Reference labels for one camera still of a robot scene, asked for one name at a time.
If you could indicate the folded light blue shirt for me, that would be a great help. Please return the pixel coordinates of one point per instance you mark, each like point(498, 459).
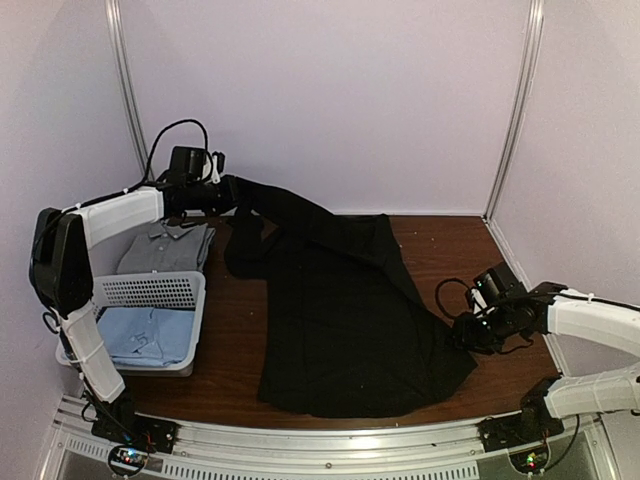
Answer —
point(146, 337)

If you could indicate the grey cloth behind basket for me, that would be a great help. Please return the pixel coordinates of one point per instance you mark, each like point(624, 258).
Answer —
point(165, 248)

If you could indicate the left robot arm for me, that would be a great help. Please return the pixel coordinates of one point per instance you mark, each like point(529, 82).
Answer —
point(61, 276)

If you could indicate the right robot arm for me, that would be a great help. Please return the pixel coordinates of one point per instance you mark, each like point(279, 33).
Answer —
point(501, 306)

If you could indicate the white plastic mesh basket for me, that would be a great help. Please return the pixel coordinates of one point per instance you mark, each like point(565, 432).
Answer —
point(184, 290)

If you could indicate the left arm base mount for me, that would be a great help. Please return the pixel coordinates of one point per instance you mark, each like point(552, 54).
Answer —
point(145, 433)

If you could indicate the left circuit board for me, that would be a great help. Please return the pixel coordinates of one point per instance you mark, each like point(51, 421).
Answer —
point(125, 460)

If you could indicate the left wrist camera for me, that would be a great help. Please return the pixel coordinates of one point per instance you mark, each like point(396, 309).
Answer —
point(215, 164)

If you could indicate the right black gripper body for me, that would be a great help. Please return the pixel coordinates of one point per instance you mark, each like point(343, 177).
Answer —
point(486, 337)

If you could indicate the front aluminium rail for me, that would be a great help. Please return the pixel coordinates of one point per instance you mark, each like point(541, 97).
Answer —
point(450, 450)

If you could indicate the left aluminium corner post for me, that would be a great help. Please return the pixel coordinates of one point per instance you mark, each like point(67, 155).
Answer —
point(126, 85)

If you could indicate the right circuit board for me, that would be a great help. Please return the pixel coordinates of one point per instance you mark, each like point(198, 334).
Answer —
point(529, 461)

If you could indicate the circuit board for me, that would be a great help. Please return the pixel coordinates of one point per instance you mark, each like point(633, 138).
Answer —
point(125, 460)
point(529, 461)

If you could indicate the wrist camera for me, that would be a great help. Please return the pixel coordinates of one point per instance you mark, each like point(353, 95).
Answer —
point(215, 164)
point(476, 302)

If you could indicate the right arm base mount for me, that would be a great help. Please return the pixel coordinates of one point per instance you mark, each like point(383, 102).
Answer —
point(520, 430)

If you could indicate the black long sleeve shirt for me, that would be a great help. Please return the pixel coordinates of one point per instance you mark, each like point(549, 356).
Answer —
point(348, 334)

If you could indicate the aluminium corner post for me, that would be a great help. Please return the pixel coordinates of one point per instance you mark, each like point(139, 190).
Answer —
point(529, 59)
point(126, 85)

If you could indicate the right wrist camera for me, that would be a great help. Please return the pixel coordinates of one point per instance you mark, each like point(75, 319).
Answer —
point(476, 302)

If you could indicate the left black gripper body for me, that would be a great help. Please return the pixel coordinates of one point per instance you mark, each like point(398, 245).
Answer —
point(224, 201)

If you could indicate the right aluminium corner post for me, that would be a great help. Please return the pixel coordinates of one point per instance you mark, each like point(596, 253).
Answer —
point(529, 59)

